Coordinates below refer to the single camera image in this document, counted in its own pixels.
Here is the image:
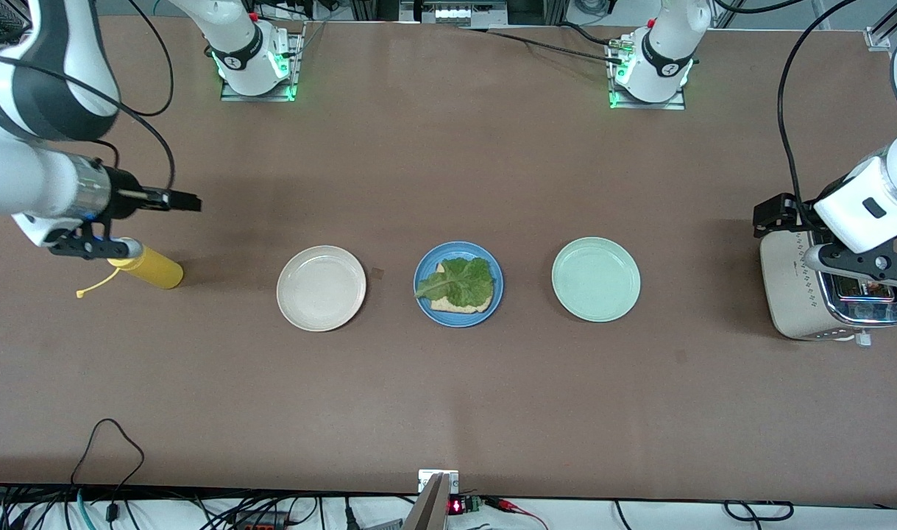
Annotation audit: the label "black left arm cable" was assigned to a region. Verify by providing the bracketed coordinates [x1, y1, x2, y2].
[778, 0, 861, 236]

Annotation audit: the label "beige chrome toaster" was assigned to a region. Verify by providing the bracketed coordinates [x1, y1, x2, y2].
[759, 221, 897, 347]

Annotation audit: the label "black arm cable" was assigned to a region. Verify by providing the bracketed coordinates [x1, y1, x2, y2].
[0, 0, 177, 194]
[778, 0, 861, 236]

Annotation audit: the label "blue plate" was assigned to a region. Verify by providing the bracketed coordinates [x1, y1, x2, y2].
[414, 241, 505, 328]

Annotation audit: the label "green lettuce leaf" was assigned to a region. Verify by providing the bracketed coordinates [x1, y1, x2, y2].
[414, 256, 493, 310]

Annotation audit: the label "aluminium camera mount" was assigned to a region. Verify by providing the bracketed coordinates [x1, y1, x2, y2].
[403, 469, 461, 530]

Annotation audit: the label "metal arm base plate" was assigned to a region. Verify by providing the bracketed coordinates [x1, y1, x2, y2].
[220, 21, 306, 102]
[607, 35, 687, 111]

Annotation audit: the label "toasted bread slice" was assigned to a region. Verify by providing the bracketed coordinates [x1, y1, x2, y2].
[428, 261, 493, 314]

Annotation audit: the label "black cable across table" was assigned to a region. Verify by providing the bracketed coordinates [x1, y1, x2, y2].
[463, 22, 629, 67]

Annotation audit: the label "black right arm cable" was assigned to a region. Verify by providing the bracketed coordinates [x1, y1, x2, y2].
[0, 0, 177, 194]

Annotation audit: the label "grey device white buttons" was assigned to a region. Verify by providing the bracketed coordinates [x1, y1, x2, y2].
[400, 0, 509, 29]

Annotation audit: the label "red black clip leads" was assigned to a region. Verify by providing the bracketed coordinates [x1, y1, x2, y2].
[485, 497, 550, 530]

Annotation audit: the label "yellow squeeze bottle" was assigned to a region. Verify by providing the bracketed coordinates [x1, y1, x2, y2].
[77, 245, 185, 299]

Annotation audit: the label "black cable flat loop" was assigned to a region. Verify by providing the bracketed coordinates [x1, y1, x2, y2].
[724, 501, 795, 522]

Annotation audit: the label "beige plate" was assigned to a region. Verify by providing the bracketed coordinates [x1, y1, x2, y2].
[276, 245, 367, 333]

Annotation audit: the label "black power strip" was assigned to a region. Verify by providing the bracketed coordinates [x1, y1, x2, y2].
[227, 512, 287, 530]

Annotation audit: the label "pale green plate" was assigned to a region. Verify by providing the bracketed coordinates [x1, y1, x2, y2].
[551, 236, 642, 323]

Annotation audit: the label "thin black cable loop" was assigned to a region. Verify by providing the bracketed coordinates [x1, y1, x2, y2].
[69, 417, 146, 525]

